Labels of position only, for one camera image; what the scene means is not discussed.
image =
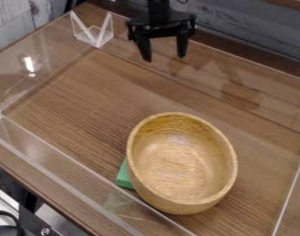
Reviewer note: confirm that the brown wooden oval bowl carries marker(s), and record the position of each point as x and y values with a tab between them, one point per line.
182	161

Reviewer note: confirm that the black metal bracket with bolt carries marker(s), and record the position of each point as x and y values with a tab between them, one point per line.
34	226

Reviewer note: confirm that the clear acrylic corner bracket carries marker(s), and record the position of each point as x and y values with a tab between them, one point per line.
93	35

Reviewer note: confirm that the clear acrylic tray wall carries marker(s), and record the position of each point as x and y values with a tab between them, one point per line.
73	99

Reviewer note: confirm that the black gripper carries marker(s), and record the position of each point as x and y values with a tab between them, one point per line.
163	22

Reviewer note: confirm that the green block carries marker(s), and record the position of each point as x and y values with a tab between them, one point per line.
124	177

